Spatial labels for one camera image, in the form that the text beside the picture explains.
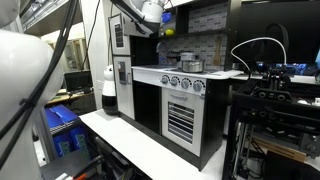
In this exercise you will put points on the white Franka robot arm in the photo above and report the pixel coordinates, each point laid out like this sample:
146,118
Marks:
23,66

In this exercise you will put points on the small white plastic part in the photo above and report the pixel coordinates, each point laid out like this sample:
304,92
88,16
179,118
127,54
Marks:
302,101

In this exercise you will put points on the black computer monitor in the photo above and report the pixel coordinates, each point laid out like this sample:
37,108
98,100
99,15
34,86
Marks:
78,81

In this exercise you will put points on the blue box with green label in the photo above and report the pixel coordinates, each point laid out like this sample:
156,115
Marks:
79,138
62,146

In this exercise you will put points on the white fridge door with dispenser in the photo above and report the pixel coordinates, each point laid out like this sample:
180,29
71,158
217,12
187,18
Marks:
124,100

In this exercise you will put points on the blue electronics mount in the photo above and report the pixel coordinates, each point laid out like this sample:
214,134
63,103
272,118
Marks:
296,69

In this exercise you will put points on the gray aluminium frame post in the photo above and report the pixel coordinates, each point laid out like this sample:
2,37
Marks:
45,133

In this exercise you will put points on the white striped toy oven door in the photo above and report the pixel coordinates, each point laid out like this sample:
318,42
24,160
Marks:
181,100

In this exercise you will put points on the black white toy kitchen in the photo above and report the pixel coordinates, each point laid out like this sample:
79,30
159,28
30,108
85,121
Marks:
216,116

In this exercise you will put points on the wooden office desk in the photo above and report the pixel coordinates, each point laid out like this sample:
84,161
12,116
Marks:
73,98

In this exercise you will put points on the gray toy pot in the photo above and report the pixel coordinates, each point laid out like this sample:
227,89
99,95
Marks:
186,56

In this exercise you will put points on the large black screen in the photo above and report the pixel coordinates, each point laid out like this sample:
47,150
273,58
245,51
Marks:
300,26

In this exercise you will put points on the yellow toy fruit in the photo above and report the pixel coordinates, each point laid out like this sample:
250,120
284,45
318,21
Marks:
170,32

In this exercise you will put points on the silver toy pot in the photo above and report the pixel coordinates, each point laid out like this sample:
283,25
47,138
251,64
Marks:
192,66

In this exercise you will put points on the gray stove knob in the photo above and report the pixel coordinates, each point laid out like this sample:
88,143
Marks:
185,83
164,79
198,86
174,81

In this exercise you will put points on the wooden board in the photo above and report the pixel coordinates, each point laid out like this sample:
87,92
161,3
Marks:
280,150

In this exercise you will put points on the plain blue storage box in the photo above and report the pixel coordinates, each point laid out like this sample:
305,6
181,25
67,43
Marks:
65,114
54,119

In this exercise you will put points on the gray overhead tray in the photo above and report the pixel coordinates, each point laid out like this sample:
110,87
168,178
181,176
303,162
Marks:
43,16

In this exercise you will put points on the wooden spatula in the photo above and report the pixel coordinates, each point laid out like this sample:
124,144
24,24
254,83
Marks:
217,60

